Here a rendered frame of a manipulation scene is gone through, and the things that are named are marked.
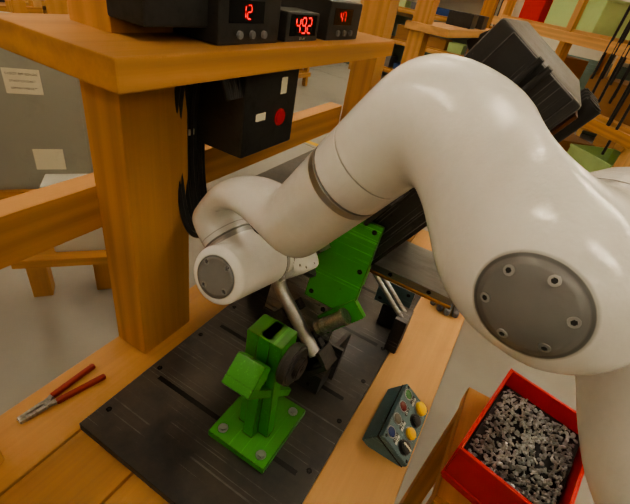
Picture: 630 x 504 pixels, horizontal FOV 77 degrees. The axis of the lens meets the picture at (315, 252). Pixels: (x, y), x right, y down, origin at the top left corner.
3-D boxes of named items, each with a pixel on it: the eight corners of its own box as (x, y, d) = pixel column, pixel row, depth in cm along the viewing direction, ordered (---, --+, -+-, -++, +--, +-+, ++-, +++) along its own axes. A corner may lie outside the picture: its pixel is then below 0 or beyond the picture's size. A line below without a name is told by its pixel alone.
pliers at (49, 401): (93, 365, 87) (92, 361, 86) (107, 378, 85) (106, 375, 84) (12, 414, 76) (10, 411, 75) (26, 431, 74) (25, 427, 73)
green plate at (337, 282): (362, 305, 92) (395, 222, 85) (349, 317, 85) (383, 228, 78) (319, 284, 96) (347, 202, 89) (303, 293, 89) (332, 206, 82)
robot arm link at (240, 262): (232, 244, 68) (259, 291, 67) (177, 259, 56) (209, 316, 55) (267, 219, 64) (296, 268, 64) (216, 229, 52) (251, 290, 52)
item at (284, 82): (291, 140, 87) (302, 67, 78) (242, 160, 74) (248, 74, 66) (246, 123, 91) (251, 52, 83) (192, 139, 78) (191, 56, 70)
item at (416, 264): (464, 276, 100) (468, 267, 99) (448, 310, 88) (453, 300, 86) (330, 218, 113) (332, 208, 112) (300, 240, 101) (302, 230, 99)
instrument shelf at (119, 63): (391, 56, 114) (395, 40, 112) (117, 96, 46) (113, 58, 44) (316, 36, 122) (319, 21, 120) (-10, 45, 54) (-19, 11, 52)
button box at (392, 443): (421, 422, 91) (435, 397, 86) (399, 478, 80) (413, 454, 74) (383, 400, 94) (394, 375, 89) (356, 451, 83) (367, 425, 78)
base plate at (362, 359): (441, 263, 145) (443, 258, 144) (259, 579, 62) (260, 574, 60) (340, 219, 159) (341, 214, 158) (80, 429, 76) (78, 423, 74)
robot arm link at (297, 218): (260, 83, 38) (174, 220, 61) (346, 227, 37) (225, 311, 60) (323, 77, 44) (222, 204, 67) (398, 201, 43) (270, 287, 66)
